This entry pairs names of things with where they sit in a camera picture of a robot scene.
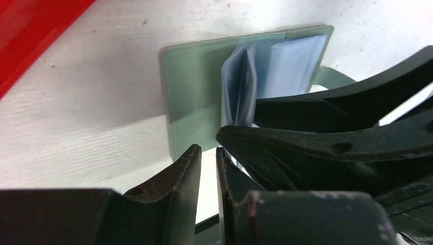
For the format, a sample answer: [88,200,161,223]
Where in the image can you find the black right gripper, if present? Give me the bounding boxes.
[375,176,432,244]

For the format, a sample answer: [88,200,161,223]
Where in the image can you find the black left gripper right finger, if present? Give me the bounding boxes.
[216,148,398,244]

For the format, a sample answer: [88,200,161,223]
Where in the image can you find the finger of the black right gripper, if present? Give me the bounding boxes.
[254,45,432,133]
[216,109,432,197]

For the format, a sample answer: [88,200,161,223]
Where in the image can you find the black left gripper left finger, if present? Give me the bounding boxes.
[1,144,202,244]

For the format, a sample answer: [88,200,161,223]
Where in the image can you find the green leather card holder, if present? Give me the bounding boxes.
[159,24,357,162]

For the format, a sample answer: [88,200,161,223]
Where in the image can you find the red right bin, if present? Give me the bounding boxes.
[1,0,94,96]

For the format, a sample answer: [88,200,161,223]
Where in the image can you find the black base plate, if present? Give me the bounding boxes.
[193,214,221,245]

